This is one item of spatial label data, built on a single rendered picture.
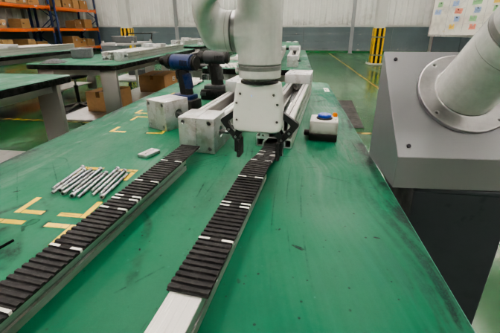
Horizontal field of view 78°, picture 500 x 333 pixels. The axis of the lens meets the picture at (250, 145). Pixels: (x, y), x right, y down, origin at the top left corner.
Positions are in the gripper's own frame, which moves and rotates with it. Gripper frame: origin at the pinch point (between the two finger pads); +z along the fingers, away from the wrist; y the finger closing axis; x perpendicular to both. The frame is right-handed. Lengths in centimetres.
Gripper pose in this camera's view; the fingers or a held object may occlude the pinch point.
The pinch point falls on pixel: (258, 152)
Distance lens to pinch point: 67.4
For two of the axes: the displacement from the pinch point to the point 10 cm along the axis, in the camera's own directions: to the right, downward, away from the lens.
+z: 0.0, 9.4, 3.5
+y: 9.7, 0.9, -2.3
